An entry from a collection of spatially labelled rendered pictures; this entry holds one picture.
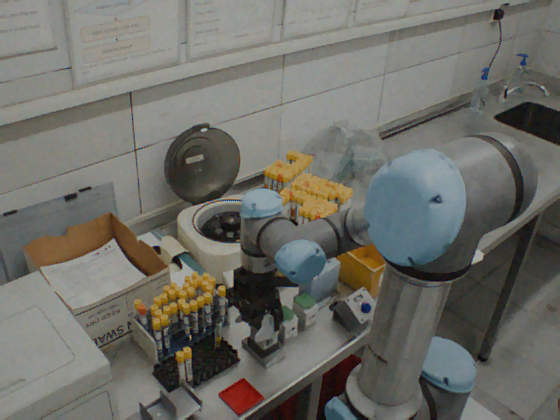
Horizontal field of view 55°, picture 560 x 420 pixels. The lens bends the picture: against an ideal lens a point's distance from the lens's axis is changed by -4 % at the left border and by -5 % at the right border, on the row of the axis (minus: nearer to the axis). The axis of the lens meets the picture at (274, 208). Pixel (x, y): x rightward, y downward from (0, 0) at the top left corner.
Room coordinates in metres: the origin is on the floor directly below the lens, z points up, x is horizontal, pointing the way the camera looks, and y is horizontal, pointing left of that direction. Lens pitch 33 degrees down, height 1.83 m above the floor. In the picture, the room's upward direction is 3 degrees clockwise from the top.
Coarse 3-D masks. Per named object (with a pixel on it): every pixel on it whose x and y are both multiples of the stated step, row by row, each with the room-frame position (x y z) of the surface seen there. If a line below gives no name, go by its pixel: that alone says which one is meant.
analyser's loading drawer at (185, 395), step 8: (184, 384) 0.72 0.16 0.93; (160, 392) 0.69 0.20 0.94; (176, 392) 0.71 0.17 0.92; (184, 392) 0.72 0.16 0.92; (192, 392) 0.70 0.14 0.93; (160, 400) 0.69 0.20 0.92; (168, 400) 0.67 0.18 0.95; (176, 400) 0.69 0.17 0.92; (184, 400) 0.70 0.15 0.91; (192, 400) 0.70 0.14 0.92; (200, 400) 0.68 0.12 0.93; (144, 408) 0.65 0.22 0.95; (152, 408) 0.67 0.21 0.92; (160, 408) 0.67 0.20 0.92; (168, 408) 0.67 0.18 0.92; (176, 408) 0.65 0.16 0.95; (184, 408) 0.68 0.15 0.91; (192, 408) 0.68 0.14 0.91; (200, 408) 0.68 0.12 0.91; (136, 416) 0.65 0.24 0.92; (144, 416) 0.65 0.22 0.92; (152, 416) 0.65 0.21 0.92; (168, 416) 0.66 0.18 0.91; (176, 416) 0.65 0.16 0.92; (184, 416) 0.66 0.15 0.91
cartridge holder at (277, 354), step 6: (246, 342) 0.89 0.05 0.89; (252, 342) 0.87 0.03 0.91; (276, 342) 0.87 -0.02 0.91; (246, 348) 0.88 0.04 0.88; (252, 348) 0.87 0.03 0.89; (258, 348) 0.85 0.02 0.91; (270, 348) 0.85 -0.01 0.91; (276, 348) 0.87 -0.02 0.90; (252, 354) 0.86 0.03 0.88; (258, 354) 0.85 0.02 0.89; (264, 354) 0.84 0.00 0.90; (270, 354) 0.85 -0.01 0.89; (276, 354) 0.86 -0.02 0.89; (282, 354) 0.86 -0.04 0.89; (264, 360) 0.84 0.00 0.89; (270, 360) 0.84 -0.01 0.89; (276, 360) 0.84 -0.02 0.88
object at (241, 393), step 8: (232, 384) 0.77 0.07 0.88; (240, 384) 0.78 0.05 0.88; (248, 384) 0.77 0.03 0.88; (224, 392) 0.75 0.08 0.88; (232, 392) 0.75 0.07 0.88; (240, 392) 0.75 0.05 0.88; (248, 392) 0.76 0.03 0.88; (256, 392) 0.75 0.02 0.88; (224, 400) 0.73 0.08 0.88; (232, 400) 0.73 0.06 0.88; (240, 400) 0.73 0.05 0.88; (248, 400) 0.74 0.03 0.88; (256, 400) 0.73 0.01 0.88; (232, 408) 0.71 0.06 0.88; (240, 408) 0.71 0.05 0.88; (248, 408) 0.71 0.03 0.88
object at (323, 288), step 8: (328, 264) 1.08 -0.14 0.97; (336, 264) 1.08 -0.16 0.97; (328, 272) 1.06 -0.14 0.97; (336, 272) 1.08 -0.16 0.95; (320, 280) 1.04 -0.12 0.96; (328, 280) 1.06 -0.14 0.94; (336, 280) 1.08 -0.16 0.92; (304, 288) 1.03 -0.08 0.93; (312, 288) 1.02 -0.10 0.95; (320, 288) 1.04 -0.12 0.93; (328, 288) 1.06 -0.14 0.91; (336, 288) 1.08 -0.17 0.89; (296, 296) 1.06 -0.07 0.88; (312, 296) 1.02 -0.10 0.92; (320, 296) 1.04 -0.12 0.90; (328, 296) 1.06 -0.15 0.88; (336, 296) 1.06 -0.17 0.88; (320, 304) 1.03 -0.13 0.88
